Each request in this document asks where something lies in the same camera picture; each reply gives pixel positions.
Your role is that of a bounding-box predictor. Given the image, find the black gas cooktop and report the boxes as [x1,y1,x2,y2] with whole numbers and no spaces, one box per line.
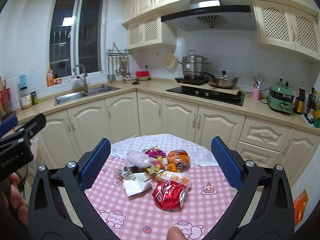
[167,77,245,106]

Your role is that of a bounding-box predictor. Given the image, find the black range hood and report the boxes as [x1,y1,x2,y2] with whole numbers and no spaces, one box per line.
[161,0,255,31]

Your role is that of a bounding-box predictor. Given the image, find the cream upper cabinets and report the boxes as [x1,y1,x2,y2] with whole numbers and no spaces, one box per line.
[122,0,319,62]

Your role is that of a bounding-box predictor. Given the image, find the yellow pink wrapper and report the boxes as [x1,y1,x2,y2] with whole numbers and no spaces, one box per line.
[146,156,168,176]

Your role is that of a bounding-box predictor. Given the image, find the stainless steel stockpot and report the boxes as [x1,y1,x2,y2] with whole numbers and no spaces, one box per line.
[178,50,211,80]

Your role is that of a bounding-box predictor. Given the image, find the person's left hand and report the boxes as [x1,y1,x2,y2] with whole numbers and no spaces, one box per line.
[1,173,28,227]

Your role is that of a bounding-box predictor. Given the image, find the hanging utensil rack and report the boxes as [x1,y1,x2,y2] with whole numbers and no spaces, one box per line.
[106,42,133,82]

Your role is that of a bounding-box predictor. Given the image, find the crushed red cola can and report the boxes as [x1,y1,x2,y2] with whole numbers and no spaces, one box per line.
[152,180,188,210]

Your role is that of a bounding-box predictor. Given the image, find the clear plastic bag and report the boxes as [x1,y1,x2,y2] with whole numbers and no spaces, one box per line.
[125,151,155,169]

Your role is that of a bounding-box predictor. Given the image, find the pink utensil holder cup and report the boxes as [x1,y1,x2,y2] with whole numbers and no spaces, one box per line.
[252,88,260,101]

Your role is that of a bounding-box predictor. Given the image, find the dark soy sauce bottle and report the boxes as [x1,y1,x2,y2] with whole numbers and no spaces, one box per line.
[293,81,305,115]

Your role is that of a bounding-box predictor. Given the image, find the white orange snack wrapper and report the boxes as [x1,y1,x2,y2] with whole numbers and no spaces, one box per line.
[156,171,191,188]

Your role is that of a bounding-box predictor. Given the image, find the purple candy wrapper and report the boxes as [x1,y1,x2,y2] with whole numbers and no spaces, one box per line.
[142,146,166,159]

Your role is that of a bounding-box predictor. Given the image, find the green electric cooker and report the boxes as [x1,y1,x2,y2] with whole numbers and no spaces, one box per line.
[267,84,295,115]

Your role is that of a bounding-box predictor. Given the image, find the red bowl on counter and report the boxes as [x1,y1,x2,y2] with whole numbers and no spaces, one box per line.
[136,70,150,81]

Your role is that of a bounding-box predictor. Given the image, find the kitchen window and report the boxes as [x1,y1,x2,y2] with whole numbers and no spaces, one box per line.
[49,0,104,79]

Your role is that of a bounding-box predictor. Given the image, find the steel frying pan with lid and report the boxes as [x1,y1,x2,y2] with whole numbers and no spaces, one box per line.
[202,71,239,89]

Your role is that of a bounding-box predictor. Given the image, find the stainless steel sink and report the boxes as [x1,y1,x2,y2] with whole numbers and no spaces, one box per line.
[54,85,120,106]

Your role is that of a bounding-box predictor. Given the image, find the glass jar white label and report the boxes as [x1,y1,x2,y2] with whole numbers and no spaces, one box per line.
[20,86,33,109]

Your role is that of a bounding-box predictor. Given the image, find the cream lower kitchen cabinets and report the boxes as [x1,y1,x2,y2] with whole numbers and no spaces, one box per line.
[15,89,320,188]

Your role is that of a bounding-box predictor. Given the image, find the person's right hand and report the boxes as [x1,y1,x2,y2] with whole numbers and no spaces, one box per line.
[167,227,188,240]

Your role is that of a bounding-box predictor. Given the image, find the pink checkered tablecloth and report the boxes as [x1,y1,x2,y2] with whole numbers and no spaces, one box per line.
[85,134,235,239]

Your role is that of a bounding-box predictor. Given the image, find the crushed orange soda can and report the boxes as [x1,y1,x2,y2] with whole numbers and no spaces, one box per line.
[167,150,190,172]

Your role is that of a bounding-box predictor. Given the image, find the green oil bottles group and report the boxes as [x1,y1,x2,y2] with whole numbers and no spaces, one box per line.
[304,87,318,125]

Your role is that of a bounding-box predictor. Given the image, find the chrome kitchen faucet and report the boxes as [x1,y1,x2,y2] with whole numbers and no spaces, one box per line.
[73,64,88,93]

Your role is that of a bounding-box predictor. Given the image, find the silver foil wrapper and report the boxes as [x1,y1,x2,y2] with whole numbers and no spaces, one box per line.
[114,167,136,180]

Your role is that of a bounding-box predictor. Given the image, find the cream wall colander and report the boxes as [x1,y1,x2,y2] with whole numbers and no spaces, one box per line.
[164,52,177,68]

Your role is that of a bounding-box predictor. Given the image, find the crushed white paper cup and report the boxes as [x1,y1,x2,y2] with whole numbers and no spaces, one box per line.
[123,172,151,197]

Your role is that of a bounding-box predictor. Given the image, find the orange peel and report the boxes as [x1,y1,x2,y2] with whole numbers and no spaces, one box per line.
[167,163,179,172]

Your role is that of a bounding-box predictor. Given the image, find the orange plastic bag on floor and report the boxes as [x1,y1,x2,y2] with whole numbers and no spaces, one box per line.
[293,190,308,226]

